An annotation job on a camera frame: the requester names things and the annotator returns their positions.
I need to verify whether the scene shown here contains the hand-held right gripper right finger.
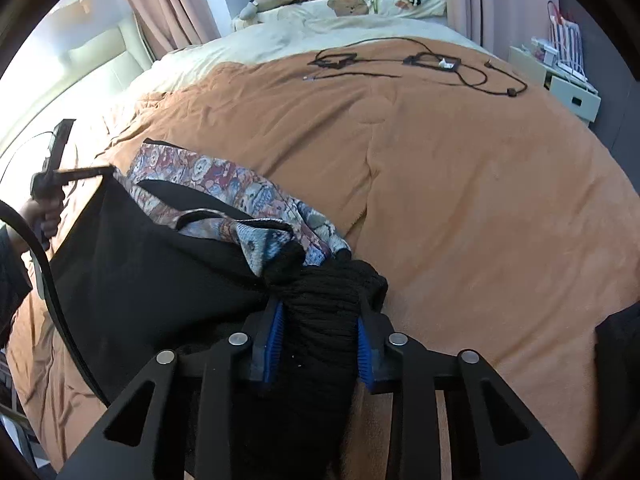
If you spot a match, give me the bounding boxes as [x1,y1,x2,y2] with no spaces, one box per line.
[352,301,581,480]

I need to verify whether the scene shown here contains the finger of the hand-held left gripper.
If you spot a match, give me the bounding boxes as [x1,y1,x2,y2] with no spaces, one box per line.
[60,164,117,184]

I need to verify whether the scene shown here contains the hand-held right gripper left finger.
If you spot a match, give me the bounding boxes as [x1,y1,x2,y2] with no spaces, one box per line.
[57,299,291,480]

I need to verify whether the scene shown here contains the black pants with patterned lining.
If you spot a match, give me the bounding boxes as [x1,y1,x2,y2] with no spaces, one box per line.
[47,140,390,480]

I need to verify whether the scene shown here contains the person's left hand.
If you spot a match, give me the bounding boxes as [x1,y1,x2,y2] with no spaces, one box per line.
[22,199,63,240]

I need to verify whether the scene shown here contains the white padded bench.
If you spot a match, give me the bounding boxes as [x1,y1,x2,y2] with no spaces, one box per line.
[0,0,154,161]

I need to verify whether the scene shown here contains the orange fleece blanket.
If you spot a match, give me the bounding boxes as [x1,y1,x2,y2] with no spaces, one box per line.
[5,35,640,480]

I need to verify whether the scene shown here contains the cream duvet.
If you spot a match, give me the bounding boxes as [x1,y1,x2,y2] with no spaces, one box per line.
[102,0,501,136]

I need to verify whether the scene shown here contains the white nightstand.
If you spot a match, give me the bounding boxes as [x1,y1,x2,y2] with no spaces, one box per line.
[509,45,602,127]

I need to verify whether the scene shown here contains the bear print pillow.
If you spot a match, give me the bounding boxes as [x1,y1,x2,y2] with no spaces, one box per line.
[299,0,448,22]

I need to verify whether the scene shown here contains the clear items on floor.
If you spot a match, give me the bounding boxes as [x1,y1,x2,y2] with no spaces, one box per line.
[546,1,590,82]

